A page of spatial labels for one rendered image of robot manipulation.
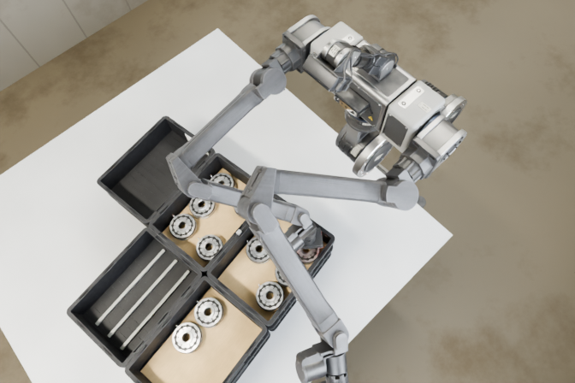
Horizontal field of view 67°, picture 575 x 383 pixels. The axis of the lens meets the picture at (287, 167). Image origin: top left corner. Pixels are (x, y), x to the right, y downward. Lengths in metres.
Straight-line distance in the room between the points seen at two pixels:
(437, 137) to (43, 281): 1.65
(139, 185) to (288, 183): 1.06
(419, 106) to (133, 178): 1.25
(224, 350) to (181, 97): 1.23
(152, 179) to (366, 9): 2.29
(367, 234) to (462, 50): 1.95
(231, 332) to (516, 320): 1.63
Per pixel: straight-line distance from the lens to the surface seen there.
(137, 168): 1.99
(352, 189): 1.07
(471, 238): 2.78
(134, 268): 1.83
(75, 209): 2.17
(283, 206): 1.39
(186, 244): 1.79
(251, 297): 1.70
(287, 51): 1.33
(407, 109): 1.20
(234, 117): 1.28
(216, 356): 1.70
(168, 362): 1.73
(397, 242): 1.91
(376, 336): 2.54
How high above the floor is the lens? 2.50
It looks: 64 degrees down
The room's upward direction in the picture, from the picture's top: 4 degrees counter-clockwise
